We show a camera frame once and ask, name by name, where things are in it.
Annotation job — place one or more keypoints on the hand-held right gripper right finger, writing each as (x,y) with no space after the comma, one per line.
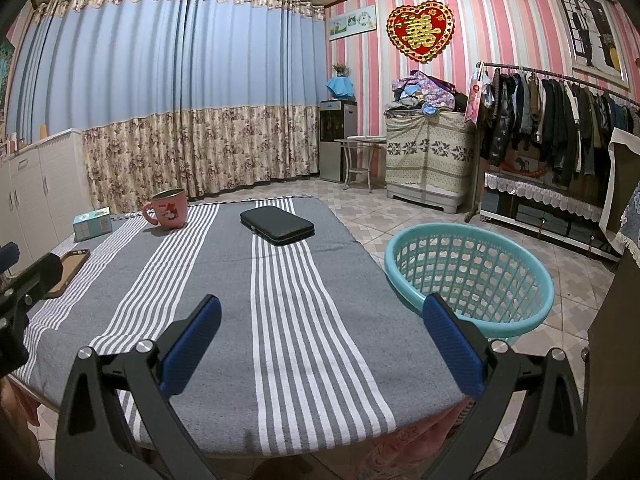
(452,347)

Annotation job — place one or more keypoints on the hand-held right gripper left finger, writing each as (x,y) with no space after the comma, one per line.
(192,345)

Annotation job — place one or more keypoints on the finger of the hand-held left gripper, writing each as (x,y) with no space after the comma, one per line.
(7,255)
(37,275)

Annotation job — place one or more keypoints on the teal plastic basket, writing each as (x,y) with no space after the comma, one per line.
(525,310)

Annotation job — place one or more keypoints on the brown phone case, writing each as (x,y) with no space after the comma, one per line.
(67,270)

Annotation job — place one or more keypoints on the white cabinet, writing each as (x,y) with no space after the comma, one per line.
(35,190)

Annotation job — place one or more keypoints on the teal tissue box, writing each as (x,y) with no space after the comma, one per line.
(92,225)

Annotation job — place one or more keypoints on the grey striped tablecloth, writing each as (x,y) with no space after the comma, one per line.
(310,310)

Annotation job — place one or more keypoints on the pink mug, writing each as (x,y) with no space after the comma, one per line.
(170,210)

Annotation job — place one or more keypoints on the black zip case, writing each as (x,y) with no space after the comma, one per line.
(277,225)

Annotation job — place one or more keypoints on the low dark cabinet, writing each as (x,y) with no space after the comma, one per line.
(540,222)

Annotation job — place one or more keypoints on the dark wooden furniture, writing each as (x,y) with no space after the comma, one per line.
(615,360)

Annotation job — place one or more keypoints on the white lace cloth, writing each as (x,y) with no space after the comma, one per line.
(535,190)

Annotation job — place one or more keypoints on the cabinet with patterned cover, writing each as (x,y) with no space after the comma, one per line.
(430,155)

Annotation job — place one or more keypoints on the brown cloth with cream trim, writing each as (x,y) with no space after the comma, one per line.
(625,200)

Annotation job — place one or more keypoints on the blue and floral curtain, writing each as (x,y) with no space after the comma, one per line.
(175,85)

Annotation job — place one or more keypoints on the grey water dispenser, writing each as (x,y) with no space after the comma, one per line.
(337,140)

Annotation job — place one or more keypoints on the row of hanging clothes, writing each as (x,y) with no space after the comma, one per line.
(545,120)

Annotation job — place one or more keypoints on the pink hanging bag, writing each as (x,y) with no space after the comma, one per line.
(474,100)

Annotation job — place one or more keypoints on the pile of clothes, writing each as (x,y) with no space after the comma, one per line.
(425,92)

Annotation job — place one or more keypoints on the blue cloth cover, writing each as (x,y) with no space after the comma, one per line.
(340,86)

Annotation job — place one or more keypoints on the metal clothes rack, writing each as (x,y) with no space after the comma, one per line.
(525,71)

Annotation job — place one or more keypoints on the small potted plant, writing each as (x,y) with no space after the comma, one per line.
(340,67)

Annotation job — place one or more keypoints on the window scene poster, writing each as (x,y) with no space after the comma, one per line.
(590,30)

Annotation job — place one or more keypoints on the wall poster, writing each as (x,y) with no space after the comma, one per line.
(4,70)

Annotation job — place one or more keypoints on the red heart wall decoration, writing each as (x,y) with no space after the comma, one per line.
(421,30)

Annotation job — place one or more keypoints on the landscape wall picture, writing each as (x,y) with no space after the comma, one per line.
(352,22)

